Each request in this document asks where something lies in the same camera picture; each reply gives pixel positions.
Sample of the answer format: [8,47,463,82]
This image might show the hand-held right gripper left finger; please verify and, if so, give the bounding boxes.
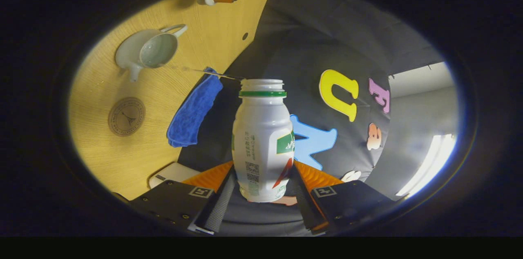
[131,161,237,235]

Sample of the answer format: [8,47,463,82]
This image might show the white green water bottle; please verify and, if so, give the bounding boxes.
[232,79,295,203]

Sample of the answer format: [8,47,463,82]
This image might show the white ceramic teacup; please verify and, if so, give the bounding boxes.
[115,24,188,83]

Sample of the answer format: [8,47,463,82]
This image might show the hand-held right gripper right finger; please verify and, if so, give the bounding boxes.
[291,160,395,235]

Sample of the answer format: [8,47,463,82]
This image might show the blue folded towel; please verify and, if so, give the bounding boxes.
[166,67,224,148]

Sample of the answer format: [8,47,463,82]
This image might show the round brown coaster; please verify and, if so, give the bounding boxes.
[108,97,146,137]

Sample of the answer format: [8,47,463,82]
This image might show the ceiling light strip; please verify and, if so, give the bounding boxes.
[396,134,457,198]

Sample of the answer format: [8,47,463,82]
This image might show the white toaster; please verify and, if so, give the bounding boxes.
[148,162,201,189]

